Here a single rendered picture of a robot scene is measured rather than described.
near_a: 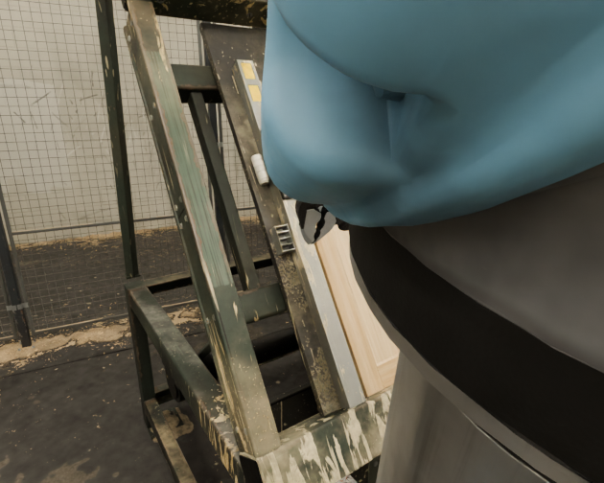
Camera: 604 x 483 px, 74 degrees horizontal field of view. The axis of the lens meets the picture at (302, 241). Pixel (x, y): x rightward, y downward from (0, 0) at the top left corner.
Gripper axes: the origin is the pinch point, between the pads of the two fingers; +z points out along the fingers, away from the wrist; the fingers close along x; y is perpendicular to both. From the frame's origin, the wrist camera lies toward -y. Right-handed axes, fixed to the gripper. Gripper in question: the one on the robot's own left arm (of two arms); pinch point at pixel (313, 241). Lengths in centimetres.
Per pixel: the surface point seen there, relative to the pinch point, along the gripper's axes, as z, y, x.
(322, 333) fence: 35.9, 2.1, -12.0
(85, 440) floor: 182, 53, 60
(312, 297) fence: 31.2, 9.6, -11.2
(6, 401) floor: 206, 97, 102
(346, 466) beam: 47, -25, -9
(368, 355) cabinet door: 41.9, -3.8, -24.2
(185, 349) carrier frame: 81, 32, 15
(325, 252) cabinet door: 27.9, 20.6, -18.9
